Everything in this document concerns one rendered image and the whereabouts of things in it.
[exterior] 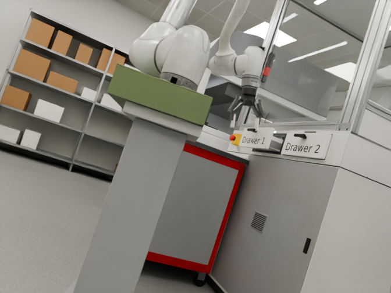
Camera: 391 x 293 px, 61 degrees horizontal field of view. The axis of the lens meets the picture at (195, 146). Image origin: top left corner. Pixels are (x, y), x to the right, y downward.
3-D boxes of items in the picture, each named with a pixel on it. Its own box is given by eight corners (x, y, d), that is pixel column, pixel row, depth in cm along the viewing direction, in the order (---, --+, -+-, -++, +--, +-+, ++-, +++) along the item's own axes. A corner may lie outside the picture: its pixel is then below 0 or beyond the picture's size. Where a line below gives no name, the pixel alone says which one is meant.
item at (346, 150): (339, 165, 127) (350, 130, 128) (227, 150, 223) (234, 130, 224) (488, 227, 158) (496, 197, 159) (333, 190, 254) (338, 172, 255)
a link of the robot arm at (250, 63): (263, 79, 173) (240, 79, 179) (267, 49, 173) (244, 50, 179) (256, 74, 163) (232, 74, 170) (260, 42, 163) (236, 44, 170)
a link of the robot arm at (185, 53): (181, 72, 118) (201, 17, 120) (148, 70, 130) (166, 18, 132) (206, 91, 130) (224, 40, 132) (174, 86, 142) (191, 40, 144)
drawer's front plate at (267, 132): (265, 148, 162) (272, 127, 163) (238, 146, 190) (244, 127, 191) (268, 149, 163) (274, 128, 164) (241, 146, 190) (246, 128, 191)
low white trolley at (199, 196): (103, 270, 163) (154, 124, 168) (96, 233, 222) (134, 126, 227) (206, 291, 182) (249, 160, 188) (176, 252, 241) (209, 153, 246)
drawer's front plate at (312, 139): (321, 158, 135) (329, 132, 136) (280, 153, 163) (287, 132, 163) (324, 159, 136) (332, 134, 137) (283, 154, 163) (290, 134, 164)
